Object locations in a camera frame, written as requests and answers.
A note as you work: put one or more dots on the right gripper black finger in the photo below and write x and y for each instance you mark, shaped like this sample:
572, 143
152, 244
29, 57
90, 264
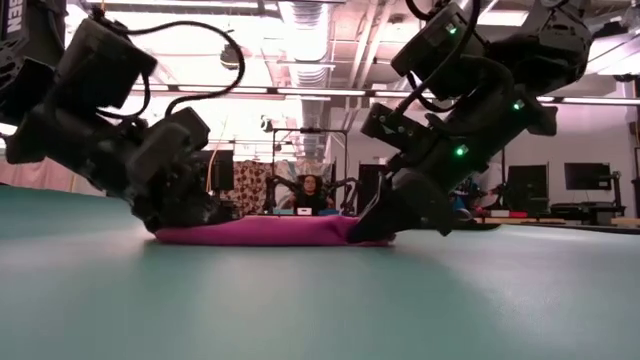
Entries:
415, 205
380, 197

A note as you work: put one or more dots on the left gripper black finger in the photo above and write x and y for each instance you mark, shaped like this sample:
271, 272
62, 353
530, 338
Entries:
180, 210

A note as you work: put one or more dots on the magenta towel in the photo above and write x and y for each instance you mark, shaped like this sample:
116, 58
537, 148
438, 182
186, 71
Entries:
270, 231

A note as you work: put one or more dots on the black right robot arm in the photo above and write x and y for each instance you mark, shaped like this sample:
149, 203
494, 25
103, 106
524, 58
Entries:
550, 45

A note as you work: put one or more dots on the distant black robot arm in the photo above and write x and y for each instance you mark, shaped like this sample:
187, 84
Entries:
347, 192
277, 192

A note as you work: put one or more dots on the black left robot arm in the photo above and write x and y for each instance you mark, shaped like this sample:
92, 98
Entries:
100, 65

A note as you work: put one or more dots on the black partition panel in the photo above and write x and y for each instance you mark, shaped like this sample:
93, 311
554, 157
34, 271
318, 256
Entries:
370, 185

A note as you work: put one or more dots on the beige curtain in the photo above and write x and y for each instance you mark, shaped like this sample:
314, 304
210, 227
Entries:
50, 175

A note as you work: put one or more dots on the person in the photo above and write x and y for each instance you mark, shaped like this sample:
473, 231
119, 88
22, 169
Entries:
470, 190
311, 200

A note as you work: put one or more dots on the black computer monitor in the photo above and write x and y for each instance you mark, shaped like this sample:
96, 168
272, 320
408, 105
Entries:
225, 170
527, 185

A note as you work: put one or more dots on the floral patterned cloth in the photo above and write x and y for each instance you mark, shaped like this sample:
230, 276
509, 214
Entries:
250, 180

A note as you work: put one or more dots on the distant wooden table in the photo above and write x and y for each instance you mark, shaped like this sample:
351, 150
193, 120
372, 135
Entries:
530, 220

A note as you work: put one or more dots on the long ceiling light strip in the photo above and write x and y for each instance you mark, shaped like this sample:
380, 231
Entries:
320, 92

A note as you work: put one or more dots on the green table mat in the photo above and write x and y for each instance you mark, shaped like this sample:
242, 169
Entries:
320, 310

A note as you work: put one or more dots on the black equipment desk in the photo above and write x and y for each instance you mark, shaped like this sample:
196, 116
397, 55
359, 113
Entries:
585, 212

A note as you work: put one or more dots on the black ceiling dome device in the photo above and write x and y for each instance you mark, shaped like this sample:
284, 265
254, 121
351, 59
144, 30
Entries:
230, 56

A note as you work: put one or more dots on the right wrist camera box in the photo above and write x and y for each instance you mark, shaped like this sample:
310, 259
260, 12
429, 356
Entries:
395, 132

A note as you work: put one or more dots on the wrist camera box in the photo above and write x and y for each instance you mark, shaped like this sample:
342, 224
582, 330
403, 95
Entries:
395, 132
170, 140

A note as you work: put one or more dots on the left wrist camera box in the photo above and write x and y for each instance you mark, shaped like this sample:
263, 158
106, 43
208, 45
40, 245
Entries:
170, 140

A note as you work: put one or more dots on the black wall-mounted monitor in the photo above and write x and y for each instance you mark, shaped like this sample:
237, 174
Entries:
587, 176

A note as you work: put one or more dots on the small round ceiling camera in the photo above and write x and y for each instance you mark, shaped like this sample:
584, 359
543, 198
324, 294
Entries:
266, 124

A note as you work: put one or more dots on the ribbed silver air duct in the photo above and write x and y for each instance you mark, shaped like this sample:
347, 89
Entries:
307, 45

